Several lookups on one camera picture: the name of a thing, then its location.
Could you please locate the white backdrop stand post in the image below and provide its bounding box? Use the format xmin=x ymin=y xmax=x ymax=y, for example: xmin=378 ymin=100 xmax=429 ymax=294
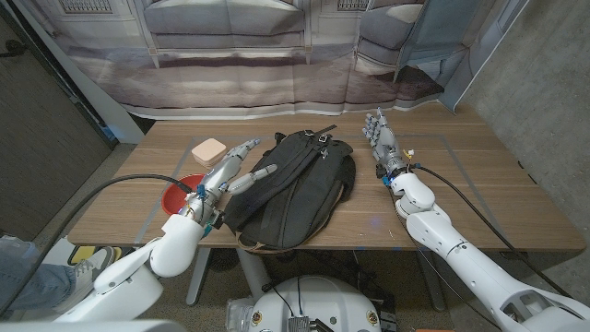
xmin=11 ymin=0 xmax=147 ymax=145

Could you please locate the clear plastic package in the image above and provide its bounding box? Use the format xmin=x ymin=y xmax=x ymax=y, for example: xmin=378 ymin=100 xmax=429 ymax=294
xmin=225 ymin=297 xmax=257 ymax=332

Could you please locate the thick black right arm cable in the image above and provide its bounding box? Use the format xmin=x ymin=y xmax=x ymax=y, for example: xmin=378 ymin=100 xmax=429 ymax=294
xmin=413 ymin=164 xmax=573 ymax=297

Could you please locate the beige jewelry box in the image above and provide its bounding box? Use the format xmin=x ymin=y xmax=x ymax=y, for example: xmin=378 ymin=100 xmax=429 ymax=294
xmin=191 ymin=136 xmax=228 ymax=169

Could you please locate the silver heat sink module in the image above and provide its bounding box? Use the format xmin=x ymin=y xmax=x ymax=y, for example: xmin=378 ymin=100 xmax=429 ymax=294
xmin=288 ymin=315 xmax=312 ymax=332

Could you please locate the black round fan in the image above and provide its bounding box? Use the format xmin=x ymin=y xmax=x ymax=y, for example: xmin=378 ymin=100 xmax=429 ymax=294
xmin=209 ymin=248 xmax=241 ymax=273

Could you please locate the printed room backdrop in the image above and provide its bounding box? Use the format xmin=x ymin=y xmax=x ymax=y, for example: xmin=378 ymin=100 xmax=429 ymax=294
xmin=27 ymin=0 xmax=531 ymax=121

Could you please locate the person's leg in jeans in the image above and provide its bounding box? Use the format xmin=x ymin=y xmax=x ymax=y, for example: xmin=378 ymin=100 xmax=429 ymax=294
xmin=0 ymin=239 xmax=77 ymax=314

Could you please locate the yellow black floor sign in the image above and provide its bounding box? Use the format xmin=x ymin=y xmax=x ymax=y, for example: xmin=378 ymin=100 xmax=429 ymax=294
xmin=67 ymin=244 xmax=124 ymax=267

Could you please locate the grey white sneaker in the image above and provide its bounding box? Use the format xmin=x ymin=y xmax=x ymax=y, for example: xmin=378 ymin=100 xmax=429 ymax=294
xmin=53 ymin=245 xmax=116 ymax=314

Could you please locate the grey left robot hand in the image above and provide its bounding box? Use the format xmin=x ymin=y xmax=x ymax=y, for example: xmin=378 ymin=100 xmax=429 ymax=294
xmin=177 ymin=137 xmax=279 ymax=227

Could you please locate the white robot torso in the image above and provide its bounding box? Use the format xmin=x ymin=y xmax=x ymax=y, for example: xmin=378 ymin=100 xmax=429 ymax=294
xmin=247 ymin=275 xmax=383 ymax=332

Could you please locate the white floor platform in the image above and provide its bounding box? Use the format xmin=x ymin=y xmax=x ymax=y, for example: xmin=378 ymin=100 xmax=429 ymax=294
xmin=40 ymin=237 xmax=162 ymax=319

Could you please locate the black backpack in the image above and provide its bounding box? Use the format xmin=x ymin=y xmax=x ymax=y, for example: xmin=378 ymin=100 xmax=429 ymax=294
xmin=222 ymin=124 xmax=358 ymax=254

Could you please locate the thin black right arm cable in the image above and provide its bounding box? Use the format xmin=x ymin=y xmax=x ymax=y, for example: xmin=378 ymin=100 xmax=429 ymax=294
xmin=389 ymin=188 xmax=503 ymax=331

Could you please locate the grey table leg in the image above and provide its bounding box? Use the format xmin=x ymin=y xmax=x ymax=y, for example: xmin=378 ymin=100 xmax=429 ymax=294
xmin=185 ymin=248 xmax=212 ymax=308
xmin=236 ymin=248 xmax=273 ymax=301
xmin=416 ymin=251 xmax=447 ymax=313

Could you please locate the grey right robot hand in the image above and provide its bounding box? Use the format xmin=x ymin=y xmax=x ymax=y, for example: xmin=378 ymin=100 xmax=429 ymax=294
xmin=361 ymin=108 xmax=409 ymax=179

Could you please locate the red bowl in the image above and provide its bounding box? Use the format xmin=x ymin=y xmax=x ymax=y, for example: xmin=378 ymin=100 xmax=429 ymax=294
xmin=160 ymin=173 xmax=207 ymax=217

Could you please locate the black door handle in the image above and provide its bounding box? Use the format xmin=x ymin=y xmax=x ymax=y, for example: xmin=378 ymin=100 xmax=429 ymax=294
xmin=0 ymin=39 xmax=27 ymax=59

